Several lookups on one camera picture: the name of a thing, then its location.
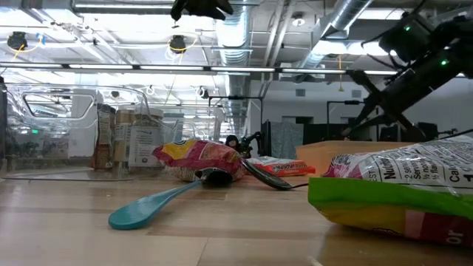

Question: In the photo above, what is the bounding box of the green-edged ramen noodle packet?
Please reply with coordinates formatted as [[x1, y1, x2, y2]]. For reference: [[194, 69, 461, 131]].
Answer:
[[307, 134, 473, 249]]

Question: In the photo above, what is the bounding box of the roast beef ramen noodle packet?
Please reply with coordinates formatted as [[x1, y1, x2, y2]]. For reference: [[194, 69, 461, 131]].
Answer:
[[152, 139, 248, 183]]

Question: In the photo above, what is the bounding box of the orange plastic tray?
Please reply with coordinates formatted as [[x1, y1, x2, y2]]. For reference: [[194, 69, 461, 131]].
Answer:
[[294, 140, 417, 177]]

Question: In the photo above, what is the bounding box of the orange ramen noodle packet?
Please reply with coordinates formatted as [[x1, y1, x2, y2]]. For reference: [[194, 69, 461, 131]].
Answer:
[[246, 155, 317, 178]]

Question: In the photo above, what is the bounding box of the black background stand frame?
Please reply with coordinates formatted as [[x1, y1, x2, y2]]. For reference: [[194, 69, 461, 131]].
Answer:
[[208, 95, 265, 156], [326, 99, 365, 141]]

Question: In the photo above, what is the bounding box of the grey background panel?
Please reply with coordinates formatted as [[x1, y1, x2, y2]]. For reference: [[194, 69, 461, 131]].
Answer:
[[270, 120, 304, 160]]

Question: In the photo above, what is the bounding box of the black ceiling-hung device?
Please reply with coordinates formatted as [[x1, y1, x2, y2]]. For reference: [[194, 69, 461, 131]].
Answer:
[[6, 31, 29, 51], [169, 34, 188, 55]]

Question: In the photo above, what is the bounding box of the tan-lidded glass jar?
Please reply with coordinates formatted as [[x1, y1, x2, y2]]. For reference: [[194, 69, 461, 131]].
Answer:
[[113, 109, 137, 166]]

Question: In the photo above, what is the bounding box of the long ceiling light bar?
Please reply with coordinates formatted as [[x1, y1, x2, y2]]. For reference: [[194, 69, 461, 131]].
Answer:
[[0, 61, 400, 76]]

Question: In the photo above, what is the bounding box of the black spoon with teal handle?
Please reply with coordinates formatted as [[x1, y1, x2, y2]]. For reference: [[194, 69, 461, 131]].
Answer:
[[240, 157, 310, 192], [107, 167, 234, 231]]

